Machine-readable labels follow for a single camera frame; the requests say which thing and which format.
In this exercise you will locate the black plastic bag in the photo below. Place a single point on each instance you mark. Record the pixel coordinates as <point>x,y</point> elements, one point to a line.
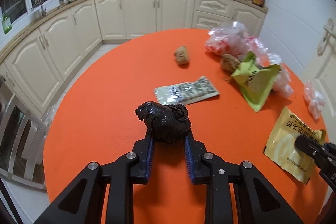
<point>166,123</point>

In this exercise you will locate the white chair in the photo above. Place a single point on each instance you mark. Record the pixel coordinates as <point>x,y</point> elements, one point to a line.
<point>22,141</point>

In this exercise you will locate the green snack bag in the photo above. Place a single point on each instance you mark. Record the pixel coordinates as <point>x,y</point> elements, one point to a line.
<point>255,83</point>

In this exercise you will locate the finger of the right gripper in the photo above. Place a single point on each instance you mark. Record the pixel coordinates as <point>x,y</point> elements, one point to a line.
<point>308,146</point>

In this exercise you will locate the white door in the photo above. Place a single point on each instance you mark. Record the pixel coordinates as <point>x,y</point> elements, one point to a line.
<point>321,66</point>

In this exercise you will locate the yellow snack bag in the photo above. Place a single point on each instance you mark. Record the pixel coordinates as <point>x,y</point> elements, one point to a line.
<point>280,146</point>

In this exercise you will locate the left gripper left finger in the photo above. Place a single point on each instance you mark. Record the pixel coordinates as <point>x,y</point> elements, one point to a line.
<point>144,149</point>

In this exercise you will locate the orange round table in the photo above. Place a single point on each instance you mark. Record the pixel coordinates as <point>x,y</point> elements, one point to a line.
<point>88,152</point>

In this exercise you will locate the cream kitchen cabinets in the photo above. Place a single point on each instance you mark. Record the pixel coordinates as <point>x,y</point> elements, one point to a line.
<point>45,55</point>

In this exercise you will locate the white striped snack wrapper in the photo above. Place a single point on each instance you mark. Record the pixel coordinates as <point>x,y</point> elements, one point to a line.
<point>186,93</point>

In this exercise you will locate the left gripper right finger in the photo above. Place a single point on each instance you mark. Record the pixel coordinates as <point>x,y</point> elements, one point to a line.
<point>194,151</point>

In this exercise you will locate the clear plastic bag red print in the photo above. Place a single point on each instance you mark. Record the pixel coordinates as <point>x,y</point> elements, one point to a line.
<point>233,39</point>

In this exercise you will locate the small clear plastic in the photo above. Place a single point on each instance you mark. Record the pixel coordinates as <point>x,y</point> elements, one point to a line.
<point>314,100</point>

